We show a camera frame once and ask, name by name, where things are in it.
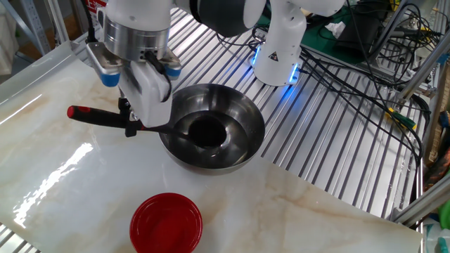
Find green plastic object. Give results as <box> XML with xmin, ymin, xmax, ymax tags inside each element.
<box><xmin>437</xmin><ymin>200</ymin><xmax>450</xmax><ymax>230</ymax></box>

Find yellow green cable connector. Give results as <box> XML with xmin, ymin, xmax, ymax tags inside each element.
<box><xmin>385</xmin><ymin>107</ymin><xmax>418</xmax><ymax>131</ymax></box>

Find long black arm cable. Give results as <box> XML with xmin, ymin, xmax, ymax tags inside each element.
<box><xmin>79</xmin><ymin>0</ymin><xmax>99</xmax><ymax>45</ymax></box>

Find crumpled white paper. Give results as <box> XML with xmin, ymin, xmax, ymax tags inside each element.
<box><xmin>323</xmin><ymin>20</ymin><xmax>347</xmax><ymax>39</ymax></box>

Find black ladle red-tipped handle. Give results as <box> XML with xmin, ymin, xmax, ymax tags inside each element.
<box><xmin>66</xmin><ymin>105</ymin><xmax>228</xmax><ymax>149</ymax></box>

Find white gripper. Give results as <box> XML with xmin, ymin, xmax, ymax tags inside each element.
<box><xmin>117</xmin><ymin>61</ymin><xmax>174</xmax><ymax>138</ymax></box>

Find white metal post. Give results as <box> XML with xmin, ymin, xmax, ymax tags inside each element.
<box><xmin>44</xmin><ymin>0</ymin><xmax>70</xmax><ymax>45</ymax></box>

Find green desk mat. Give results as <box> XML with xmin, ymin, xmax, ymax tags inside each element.
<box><xmin>300</xmin><ymin>6</ymin><xmax>391</xmax><ymax>66</ymax></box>

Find white cloth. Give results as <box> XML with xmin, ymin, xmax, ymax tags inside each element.
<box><xmin>0</xmin><ymin>3</ymin><xmax>19</xmax><ymax>77</ymax></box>

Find grey perforated shelf upright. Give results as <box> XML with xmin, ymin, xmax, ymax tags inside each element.
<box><xmin>20</xmin><ymin>0</ymin><xmax>53</xmax><ymax>56</ymax></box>

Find grey slanted pole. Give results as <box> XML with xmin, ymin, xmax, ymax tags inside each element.
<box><xmin>368</xmin><ymin>0</ymin><xmax>420</xmax><ymax>64</ymax></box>

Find teal object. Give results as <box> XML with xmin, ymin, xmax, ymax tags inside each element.
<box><xmin>435</xmin><ymin>237</ymin><xmax>450</xmax><ymax>253</ymax></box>

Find wooden plank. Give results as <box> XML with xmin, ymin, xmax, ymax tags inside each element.
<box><xmin>423</xmin><ymin>63</ymin><xmax>450</xmax><ymax>166</ymax></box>

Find marble pattern table mat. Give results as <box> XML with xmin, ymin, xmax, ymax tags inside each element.
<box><xmin>0</xmin><ymin>40</ymin><xmax>423</xmax><ymax>253</ymax></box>

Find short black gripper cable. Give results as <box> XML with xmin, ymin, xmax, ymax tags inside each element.
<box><xmin>144</xmin><ymin>50</ymin><xmax>174</xmax><ymax>103</ymax></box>

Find red plastic bowl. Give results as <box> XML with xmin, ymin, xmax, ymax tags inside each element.
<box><xmin>129</xmin><ymin>192</ymin><xmax>204</xmax><ymax>253</ymax></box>

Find colourful bag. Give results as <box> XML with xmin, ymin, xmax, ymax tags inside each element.
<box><xmin>423</xmin><ymin>147</ymin><xmax>450</xmax><ymax>193</ymax></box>

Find stainless steel bowl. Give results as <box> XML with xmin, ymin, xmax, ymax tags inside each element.
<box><xmin>158</xmin><ymin>83</ymin><xmax>266</xmax><ymax>176</ymax></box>

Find black box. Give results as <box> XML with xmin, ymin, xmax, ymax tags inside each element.
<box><xmin>333</xmin><ymin>1</ymin><xmax>384</xmax><ymax>60</ymax></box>

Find aluminium frame corner beam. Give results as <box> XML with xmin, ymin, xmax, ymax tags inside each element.
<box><xmin>390</xmin><ymin>175</ymin><xmax>450</xmax><ymax>226</ymax></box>

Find silver wrist camera blue caps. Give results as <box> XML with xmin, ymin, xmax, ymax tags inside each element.
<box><xmin>85</xmin><ymin>41</ymin><xmax>183</xmax><ymax>88</ymax></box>

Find slanted aluminium frame beam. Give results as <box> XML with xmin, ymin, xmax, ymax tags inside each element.
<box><xmin>396</xmin><ymin>33</ymin><xmax>450</xmax><ymax>103</ymax></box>

